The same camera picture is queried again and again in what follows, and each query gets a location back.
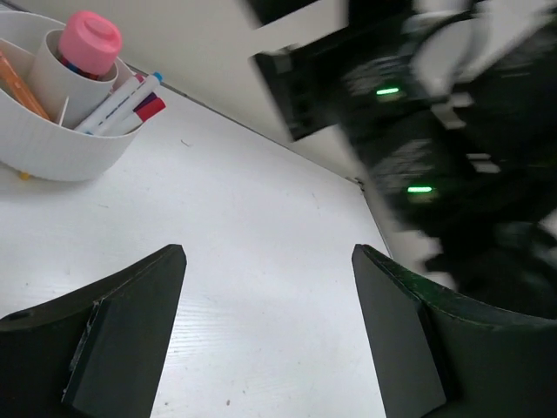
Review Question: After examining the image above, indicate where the blue capped marker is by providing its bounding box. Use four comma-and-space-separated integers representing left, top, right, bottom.
75, 72, 163, 135

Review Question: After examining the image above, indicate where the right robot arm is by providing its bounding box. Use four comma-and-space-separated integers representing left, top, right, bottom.
253, 1, 556, 319

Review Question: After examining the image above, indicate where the pink capped marker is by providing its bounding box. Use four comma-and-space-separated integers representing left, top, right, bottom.
111, 74, 144, 98

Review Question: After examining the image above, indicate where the red capped marker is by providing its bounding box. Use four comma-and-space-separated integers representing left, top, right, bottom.
109, 97, 166, 137

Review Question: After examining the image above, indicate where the white round divided container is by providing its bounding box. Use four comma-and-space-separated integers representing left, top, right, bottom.
1, 10, 138, 181

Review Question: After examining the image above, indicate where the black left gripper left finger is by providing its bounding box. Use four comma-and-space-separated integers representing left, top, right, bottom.
1, 245, 186, 417

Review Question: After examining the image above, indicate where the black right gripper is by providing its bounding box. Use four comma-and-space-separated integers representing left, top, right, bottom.
251, 27, 361, 142

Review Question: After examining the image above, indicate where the pink glue bottle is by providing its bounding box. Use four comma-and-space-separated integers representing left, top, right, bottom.
57, 10, 123, 79

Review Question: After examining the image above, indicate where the purple capped marker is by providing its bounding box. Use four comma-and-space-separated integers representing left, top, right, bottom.
134, 92, 158, 111

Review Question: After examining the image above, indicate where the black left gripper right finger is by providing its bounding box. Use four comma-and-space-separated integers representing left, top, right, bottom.
352, 245, 556, 417

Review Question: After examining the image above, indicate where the orange correction tape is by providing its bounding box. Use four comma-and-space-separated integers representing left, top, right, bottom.
1, 52, 50, 121

